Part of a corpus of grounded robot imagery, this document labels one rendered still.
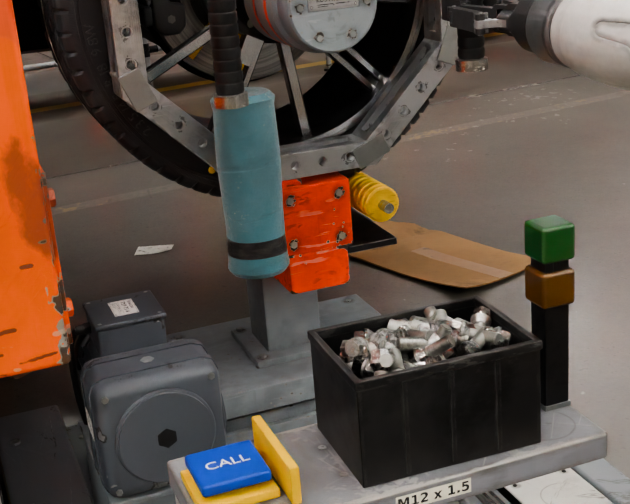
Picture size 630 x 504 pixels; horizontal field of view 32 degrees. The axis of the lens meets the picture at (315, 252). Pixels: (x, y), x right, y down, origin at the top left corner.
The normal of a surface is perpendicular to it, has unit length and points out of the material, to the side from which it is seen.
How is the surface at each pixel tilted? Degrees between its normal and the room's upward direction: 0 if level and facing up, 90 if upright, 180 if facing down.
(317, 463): 0
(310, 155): 90
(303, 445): 0
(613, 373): 0
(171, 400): 90
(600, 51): 96
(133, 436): 90
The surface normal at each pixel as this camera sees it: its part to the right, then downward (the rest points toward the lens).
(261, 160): 0.46, 0.26
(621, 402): -0.07, -0.94
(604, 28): -0.83, -0.10
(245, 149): 0.03, 0.29
